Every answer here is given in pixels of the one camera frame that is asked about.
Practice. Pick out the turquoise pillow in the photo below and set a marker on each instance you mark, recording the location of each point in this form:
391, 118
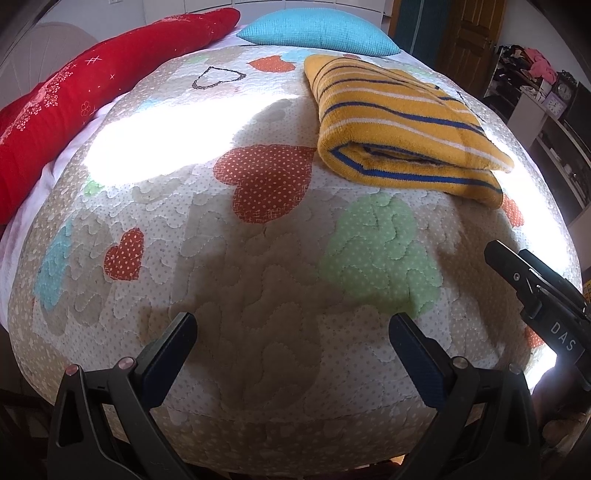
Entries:
318, 27

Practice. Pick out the white bed sheet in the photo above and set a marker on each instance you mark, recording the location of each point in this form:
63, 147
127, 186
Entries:
55, 170

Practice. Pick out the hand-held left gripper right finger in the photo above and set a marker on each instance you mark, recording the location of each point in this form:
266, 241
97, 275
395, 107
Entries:
415, 350

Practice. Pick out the beige padded headboard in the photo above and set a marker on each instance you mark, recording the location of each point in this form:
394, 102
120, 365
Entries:
32, 60

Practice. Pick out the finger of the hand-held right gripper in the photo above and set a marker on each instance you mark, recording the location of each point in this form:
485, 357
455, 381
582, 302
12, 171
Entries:
549, 272
512, 272

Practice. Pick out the red embroidered pillow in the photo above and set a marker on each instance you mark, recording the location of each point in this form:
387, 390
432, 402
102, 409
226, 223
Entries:
69, 101

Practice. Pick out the teal curtain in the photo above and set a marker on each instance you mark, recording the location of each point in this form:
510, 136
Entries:
422, 23

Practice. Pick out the heart patterned quilt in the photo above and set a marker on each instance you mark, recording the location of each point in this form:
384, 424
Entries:
258, 258

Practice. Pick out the wooden door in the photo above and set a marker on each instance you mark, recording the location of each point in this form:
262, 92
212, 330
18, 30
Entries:
475, 32

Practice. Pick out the cluttered shelf unit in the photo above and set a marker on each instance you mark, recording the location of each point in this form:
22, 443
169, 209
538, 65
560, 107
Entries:
554, 138

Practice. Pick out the black table clock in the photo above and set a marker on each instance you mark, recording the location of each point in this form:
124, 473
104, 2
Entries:
566, 87

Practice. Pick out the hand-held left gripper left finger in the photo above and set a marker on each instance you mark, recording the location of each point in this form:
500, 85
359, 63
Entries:
173, 353

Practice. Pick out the white alarm clock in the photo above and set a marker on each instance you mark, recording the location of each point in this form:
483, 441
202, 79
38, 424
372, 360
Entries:
555, 105

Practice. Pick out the pink cloth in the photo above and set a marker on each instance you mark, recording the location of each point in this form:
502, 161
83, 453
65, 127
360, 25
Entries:
542, 67

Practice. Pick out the yellow striped knit sweater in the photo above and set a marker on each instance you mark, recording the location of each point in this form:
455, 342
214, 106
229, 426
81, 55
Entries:
397, 129

